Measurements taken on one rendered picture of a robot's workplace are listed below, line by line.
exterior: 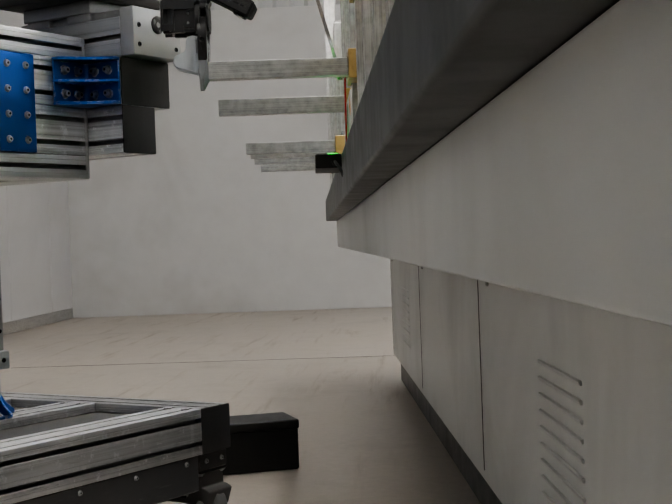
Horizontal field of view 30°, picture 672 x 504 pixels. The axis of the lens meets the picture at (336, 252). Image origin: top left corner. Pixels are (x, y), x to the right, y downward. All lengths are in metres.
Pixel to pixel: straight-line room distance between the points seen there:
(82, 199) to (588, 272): 9.80
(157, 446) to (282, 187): 7.64
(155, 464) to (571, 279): 1.94
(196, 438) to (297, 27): 7.77
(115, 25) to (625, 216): 2.05
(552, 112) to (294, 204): 9.44
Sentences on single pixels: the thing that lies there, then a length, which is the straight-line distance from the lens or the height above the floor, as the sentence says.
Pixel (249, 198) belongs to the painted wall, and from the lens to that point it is 9.97.
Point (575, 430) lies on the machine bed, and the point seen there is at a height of 0.32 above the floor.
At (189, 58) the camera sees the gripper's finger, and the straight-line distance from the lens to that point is 2.18.
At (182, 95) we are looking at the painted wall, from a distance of 10.11.
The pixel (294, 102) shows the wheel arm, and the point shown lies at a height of 0.81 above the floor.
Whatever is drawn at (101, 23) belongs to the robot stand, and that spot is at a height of 0.97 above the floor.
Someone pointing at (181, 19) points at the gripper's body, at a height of 0.93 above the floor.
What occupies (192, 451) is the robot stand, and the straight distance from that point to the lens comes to 2.47.
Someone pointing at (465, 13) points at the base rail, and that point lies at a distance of 0.46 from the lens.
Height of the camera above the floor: 0.55
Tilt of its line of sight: 1 degrees down
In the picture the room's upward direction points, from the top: 2 degrees counter-clockwise
